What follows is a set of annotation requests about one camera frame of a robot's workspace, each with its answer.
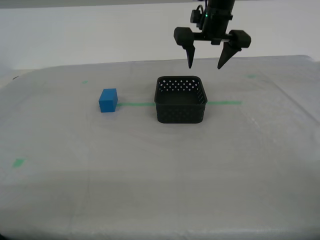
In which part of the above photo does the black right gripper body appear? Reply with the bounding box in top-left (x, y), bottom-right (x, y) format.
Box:
top-left (192, 9), bottom-right (235, 46)

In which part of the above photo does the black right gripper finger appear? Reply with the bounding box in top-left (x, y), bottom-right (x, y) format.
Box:
top-left (216, 29), bottom-right (252, 70)
top-left (173, 26), bottom-right (197, 70)

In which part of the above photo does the black perforated plastic basket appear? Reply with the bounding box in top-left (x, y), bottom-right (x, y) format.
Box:
top-left (154, 75), bottom-right (209, 125)

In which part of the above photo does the blue rectangular block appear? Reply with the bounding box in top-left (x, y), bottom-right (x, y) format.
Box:
top-left (98, 88), bottom-right (119, 114)

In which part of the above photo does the long green tape strip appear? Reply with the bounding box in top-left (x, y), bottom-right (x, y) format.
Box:
top-left (116, 100), bottom-right (243, 108)

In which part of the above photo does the white woven table cover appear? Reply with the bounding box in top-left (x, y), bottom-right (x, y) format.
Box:
top-left (0, 54), bottom-right (320, 240)

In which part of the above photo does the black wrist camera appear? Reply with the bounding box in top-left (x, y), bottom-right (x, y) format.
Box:
top-left (190, 4), bottom-right (204, 28)

